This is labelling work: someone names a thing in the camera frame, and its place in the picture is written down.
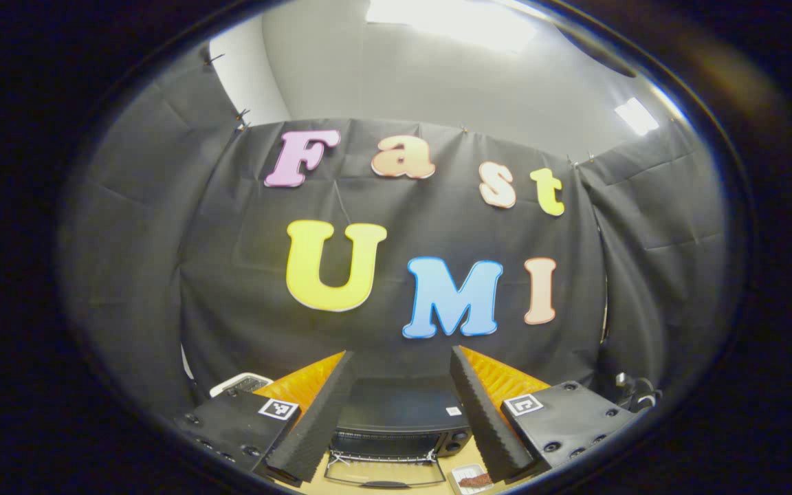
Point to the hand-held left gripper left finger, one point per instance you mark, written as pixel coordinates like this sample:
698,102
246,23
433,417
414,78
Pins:
327,419

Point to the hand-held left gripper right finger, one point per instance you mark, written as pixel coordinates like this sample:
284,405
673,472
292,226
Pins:
482,412

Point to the reddish-brown meat strip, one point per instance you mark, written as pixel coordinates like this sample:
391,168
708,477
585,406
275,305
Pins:
475,481

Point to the black electric oven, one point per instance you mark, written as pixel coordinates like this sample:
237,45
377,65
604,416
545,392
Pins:
396,405

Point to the white ribbed tray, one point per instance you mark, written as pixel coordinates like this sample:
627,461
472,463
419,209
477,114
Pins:
460,470

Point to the white toaster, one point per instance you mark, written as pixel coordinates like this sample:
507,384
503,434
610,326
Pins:
238,383

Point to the black backdrop cloth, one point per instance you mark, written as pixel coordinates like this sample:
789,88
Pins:
231,275

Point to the small ceiling light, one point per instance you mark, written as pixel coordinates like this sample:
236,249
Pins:
636,115

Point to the large ceiling light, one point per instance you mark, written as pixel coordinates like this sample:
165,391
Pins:
451,20

